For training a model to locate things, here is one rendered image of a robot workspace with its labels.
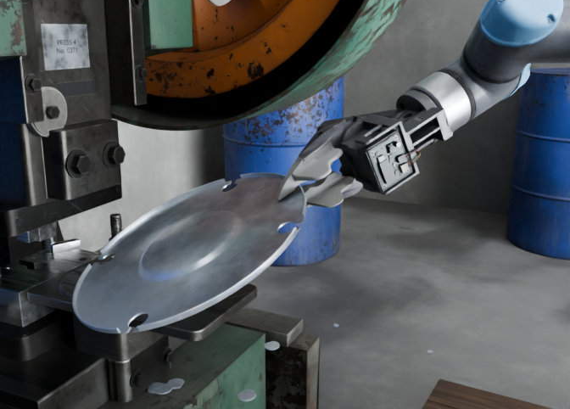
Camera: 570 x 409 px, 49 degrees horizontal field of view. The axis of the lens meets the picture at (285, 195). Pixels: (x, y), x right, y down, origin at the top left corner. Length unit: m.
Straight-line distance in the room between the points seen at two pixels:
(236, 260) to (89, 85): 0.30
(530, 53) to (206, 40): 0.56
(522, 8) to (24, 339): 0.67
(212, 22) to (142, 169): 1.88
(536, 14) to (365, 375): 1.59
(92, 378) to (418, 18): 3.43
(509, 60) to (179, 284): 0.44
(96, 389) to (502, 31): 0.62
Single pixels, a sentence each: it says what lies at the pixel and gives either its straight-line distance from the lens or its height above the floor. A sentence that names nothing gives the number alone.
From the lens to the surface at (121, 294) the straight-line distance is 0.72.
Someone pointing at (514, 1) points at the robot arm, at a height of 1.11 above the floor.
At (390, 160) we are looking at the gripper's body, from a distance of 0.73.
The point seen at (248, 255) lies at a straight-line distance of 0.66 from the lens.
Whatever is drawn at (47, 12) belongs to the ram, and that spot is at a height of 1.10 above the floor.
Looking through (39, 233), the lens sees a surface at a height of 0.83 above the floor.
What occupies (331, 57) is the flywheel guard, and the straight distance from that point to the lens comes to 0.94.
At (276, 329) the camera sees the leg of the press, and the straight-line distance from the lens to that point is 0.98.
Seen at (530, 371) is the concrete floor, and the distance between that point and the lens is 2.29.
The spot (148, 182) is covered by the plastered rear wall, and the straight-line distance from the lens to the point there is 2.98.
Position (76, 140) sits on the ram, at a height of 0.96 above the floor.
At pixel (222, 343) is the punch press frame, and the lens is 0.94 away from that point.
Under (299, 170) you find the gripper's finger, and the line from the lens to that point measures 0.73.
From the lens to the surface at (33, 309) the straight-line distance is 0.85.
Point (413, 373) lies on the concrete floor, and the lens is 2.18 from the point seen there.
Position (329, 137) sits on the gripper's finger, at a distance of 0.75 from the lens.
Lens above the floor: 1.09
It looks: 15 degrees down
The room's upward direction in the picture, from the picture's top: straight up
